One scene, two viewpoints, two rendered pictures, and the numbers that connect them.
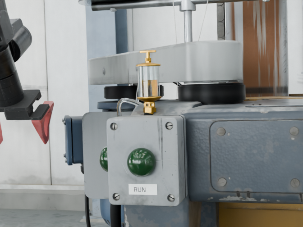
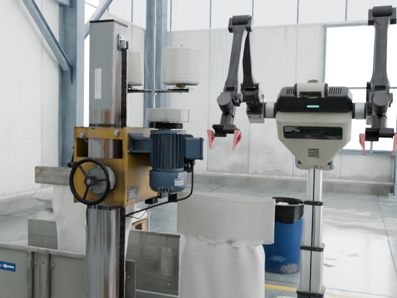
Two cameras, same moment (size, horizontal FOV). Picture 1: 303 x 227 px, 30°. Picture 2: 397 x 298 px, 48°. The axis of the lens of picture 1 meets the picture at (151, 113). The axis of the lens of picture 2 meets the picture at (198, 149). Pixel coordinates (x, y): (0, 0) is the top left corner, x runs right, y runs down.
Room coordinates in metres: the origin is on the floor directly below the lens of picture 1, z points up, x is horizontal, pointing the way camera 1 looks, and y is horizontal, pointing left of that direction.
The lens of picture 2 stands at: (2.94, 0.33, 1.35)
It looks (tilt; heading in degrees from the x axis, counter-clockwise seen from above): 3 degrees down; 185
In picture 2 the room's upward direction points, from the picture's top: 1 degrees clockwise
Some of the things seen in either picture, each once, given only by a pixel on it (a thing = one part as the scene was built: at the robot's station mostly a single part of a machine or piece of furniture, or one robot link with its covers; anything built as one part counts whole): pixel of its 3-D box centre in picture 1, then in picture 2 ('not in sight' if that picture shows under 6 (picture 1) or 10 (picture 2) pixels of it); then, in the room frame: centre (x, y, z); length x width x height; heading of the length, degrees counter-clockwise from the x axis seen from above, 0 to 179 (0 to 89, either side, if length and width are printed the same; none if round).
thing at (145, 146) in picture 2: not in sight; (145, 143); (1.15, -0.06, 1.27); 0.12 x 0.09 x 0.09; 166
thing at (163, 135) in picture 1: (147, 159); not in sight; (0.59, 0.01, 1.28); 0.08 x 0.05 x 0.09; 76
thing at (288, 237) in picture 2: not in sight; (281, 234); (-1.39, 0.74, 0.32); 0.51 x 0.48 x 0.65; 166
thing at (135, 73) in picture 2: not in sight; (127, 67); (0.92, -0.19, 1.61); 0.15 x 0.14 x 0.17; 76
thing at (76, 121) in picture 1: (83, 144); (193, 151); (1.11, 0.14, 1.25); 0.10 x 0.08 x 0.12; 11
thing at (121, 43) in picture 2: not in sight; (123, 42); (1.16, -0.15, 1.68); 0.05 x 0.03 x 0.06; 166
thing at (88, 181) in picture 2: not in sight; (88, 181); (1.30, -0.24, 1.13); 0.18 x 0.11 x 0.18; 76
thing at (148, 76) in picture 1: (149, 81); not in sight; (0.66, 0.00, 1.37); 0.03 x 0.02 x 0.03; 76
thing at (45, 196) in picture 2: not in sight; (65, 193); (-1.95, -1.63, 0.56); 0.66 x 0.43 x 0.15; 163
